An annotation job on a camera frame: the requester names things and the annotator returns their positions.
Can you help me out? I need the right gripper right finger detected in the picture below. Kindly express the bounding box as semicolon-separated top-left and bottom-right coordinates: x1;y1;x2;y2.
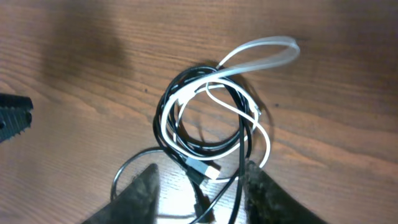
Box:
243;161;326;224

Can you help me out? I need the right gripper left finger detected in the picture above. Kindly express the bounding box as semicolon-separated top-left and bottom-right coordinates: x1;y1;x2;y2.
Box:
83;164;160;224

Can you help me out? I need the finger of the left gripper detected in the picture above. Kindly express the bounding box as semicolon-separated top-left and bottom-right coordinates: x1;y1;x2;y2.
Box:
0;93;34;110
1;109;32;142

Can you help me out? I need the white usb cable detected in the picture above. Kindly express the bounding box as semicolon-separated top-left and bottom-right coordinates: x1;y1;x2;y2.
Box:
160;35;301;183

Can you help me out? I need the black usb cable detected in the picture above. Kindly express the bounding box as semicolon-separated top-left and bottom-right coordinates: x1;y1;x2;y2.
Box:
110;63;274;224

